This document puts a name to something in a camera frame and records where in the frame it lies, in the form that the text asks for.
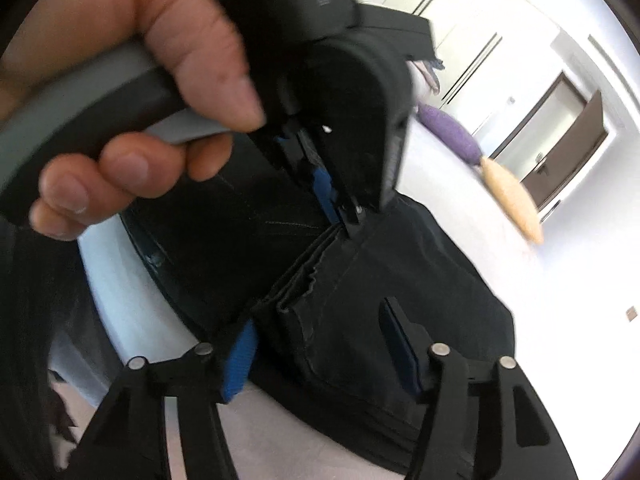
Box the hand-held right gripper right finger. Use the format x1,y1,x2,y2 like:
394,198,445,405
378,296,578,480

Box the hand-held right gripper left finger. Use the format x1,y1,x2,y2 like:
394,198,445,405
65,317,259,480

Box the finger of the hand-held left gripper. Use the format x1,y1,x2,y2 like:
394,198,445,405
272,130,343,226
334,192,368,239

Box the black pants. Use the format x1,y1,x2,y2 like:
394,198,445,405
120,130,516,480

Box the person's left hand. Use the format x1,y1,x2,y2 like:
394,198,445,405
0,0,267,242

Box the folded beige duvet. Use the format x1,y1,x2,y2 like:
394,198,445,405
410,60,442,111

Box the folded blue cloth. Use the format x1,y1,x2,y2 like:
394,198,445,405
424,57,446,86

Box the purple pillow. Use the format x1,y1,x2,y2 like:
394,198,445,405
417,102,484,166

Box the white wardrobe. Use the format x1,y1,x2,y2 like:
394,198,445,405
382,0,561,136

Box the yellow pillow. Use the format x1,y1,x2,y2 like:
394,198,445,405
479,157,545,246

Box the brown door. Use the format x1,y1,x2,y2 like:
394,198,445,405
520,90,609,211

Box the dark door frame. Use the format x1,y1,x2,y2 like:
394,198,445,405
487,71,590,161

